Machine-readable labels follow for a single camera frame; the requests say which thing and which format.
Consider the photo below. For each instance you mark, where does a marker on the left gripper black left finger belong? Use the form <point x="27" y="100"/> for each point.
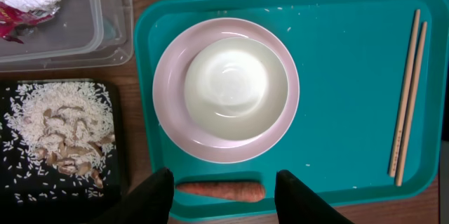
<point x="150" y="202"/>

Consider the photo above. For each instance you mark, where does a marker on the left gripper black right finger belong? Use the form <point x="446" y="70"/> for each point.
<point x="297" y="203"/>

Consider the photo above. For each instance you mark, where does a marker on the orange carrot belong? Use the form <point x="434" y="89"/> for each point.
<point x="240" y="191"/>

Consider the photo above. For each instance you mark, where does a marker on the large pink plate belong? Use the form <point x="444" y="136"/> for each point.
<point x="168" y="92"/>

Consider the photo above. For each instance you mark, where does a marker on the white bowl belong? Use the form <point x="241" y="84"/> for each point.
<point x="236" y="88"/>

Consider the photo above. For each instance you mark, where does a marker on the red snack wrapper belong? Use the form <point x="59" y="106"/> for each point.
<point x="16" y="24"/>

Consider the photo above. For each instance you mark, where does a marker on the black waste tray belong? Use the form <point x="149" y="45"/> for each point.
<point x="115" y="182"/>

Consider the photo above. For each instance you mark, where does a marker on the rice food scraps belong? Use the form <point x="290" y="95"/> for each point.
<point x="63" y="129"/>

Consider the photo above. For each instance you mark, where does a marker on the teal plastic tray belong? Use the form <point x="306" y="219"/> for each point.
<point x="350" y="56"/>

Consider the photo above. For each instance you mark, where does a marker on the clear plastic bin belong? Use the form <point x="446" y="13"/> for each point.
<point x="83" y="33"/>

